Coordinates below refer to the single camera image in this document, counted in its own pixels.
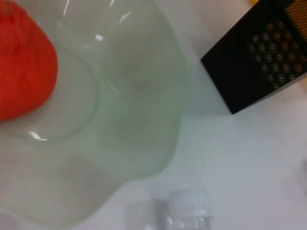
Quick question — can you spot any orange fruit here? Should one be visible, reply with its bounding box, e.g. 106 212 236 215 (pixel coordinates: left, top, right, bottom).
0 0 59 120

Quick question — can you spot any pale green glass fruit plate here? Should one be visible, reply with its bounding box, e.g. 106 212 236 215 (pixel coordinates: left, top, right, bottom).
0 0 190 230

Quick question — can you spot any black mesh pen holder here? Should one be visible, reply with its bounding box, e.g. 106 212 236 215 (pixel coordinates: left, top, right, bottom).
201 0 307 115

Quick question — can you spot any clear green-label water bottle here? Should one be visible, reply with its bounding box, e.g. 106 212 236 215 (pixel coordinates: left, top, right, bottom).
143 188 215 230

